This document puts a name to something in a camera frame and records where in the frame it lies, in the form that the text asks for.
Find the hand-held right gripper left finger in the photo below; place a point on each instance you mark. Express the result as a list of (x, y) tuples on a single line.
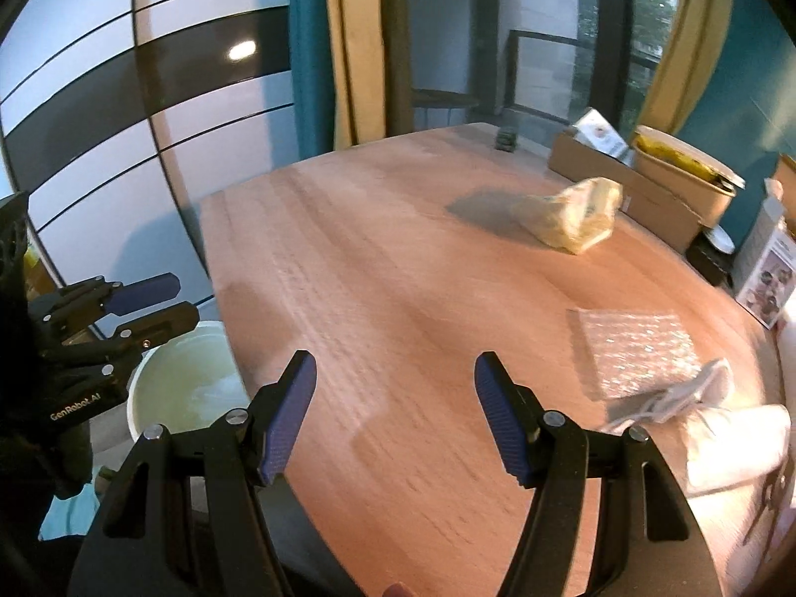
[(286, 416)]

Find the round side table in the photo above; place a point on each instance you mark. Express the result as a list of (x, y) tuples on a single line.
[(444, 102)]

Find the yellow curtain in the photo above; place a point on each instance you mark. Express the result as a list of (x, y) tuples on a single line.
[(357, 50), (690, 37)]

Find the paper takeout bowl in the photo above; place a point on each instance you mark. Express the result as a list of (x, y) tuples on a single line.
[(678, 180)]

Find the bubble wrap sheet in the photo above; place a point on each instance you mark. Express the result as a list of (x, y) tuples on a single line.
[(634, 348)]

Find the white printed carton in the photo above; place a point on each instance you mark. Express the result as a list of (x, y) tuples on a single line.
[(768, 261)]

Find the brown cardboard box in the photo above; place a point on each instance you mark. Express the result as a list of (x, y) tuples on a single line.
[(628, 189)]

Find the yellow plastic bag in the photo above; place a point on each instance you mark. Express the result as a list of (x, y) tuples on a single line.
[(575, 217)]

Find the teal curtain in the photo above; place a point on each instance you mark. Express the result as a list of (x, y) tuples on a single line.
[(311, 56)]

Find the white leaflet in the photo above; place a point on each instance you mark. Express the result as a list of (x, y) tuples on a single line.
[(600, 134)]

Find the black box with white puck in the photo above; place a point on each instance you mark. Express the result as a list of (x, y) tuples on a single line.
[(715, 252)]

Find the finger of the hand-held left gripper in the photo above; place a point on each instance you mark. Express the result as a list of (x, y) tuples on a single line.
[(168, 320), (143, 292)]

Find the teal cloth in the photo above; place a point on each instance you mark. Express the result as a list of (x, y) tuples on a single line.
[(68, 513)]

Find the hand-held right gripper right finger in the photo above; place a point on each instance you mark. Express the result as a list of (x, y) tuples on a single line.
[(504, 423)]

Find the pale green waste bin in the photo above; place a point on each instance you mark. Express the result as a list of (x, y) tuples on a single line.
[(186, 379)]

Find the small dark figurine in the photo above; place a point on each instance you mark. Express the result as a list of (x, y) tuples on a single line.
[(505, 139)]

